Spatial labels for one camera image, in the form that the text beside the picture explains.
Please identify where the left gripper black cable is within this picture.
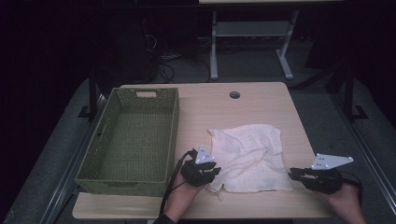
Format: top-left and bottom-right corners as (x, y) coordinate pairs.
(159, 149), (198, 217)

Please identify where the person's right hand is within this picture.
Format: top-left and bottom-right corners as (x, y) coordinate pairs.
(312, 181), (362, 214)

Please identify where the black stand post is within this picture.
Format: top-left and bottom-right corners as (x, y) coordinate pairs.
(78, 66), (101, 123)
(341, 63), (370, 123)

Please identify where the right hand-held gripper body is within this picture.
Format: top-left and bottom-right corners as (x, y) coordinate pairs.
(303, 152), (355, 196)

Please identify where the green woven basket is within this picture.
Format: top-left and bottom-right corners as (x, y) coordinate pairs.
(74, 87), (181, 198)

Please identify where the cream cloth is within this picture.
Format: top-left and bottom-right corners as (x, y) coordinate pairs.
(206, 123), (294, 201)

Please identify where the person's left hand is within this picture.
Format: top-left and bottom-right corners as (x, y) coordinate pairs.
(163, 172), (207, 217)

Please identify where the tangle of floor cables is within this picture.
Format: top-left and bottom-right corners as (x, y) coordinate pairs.
(141, 17), (213, 84)

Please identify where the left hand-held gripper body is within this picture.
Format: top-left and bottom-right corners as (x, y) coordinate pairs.
(180, 144), (219, 188)

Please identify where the white metal table frame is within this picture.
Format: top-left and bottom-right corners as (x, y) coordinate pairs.
(199, 0), (344, 81)

